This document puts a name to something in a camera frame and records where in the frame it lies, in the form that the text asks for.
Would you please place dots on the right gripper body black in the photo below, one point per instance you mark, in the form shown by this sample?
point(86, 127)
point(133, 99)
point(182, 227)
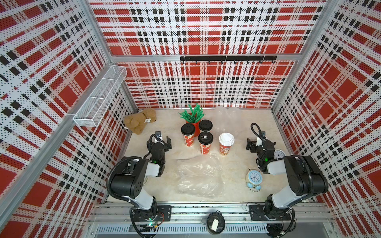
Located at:
point(253, 148)

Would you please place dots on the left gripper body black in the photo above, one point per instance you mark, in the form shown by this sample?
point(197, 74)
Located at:
point(166, 146)

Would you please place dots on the white lid milk tea cup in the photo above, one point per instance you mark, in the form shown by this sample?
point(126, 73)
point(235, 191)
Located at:
point(226, 140)

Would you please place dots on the black lid red cup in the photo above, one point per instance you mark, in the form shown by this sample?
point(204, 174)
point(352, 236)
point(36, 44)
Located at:
point(205, 139)
point(189, 139)

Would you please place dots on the clear plastic carrier bag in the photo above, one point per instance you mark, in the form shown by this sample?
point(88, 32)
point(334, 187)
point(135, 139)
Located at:
point(201, 176)

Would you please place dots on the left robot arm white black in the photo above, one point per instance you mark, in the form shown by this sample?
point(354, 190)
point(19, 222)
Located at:
point(126, 182)

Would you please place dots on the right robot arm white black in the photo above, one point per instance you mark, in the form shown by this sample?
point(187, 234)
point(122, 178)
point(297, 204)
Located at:
point(304, 177)

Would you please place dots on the white alarm clock right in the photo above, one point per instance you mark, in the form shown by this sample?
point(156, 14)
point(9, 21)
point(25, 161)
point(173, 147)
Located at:
point(279, 154)

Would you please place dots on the light blue alarm clock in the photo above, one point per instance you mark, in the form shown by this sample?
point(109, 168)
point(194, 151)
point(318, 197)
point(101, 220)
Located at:
point(253, 180)

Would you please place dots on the brown teddy bear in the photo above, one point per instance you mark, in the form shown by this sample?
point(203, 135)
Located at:
point(136, 123)

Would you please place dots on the red straw holder cup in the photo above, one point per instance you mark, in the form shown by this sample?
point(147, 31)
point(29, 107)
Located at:
point(196, 131)

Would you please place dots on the green straws bundle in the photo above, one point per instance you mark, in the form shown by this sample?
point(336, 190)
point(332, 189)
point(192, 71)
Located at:
point(195, 115)

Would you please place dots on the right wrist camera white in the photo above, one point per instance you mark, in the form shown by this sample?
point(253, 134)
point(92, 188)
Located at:
point(260, 139)

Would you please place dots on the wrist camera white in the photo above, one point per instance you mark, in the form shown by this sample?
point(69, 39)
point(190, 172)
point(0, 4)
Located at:
point(260, 139)
point(158, 136)

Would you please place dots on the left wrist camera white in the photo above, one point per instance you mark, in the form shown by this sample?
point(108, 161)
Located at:
point(158, 136)

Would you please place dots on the white wire mesh basket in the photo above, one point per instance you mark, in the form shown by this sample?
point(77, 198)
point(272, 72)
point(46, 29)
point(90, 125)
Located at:
point(95, 106)

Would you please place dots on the black hook rail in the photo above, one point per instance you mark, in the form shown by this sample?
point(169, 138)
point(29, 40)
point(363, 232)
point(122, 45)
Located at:
point(259, 58)

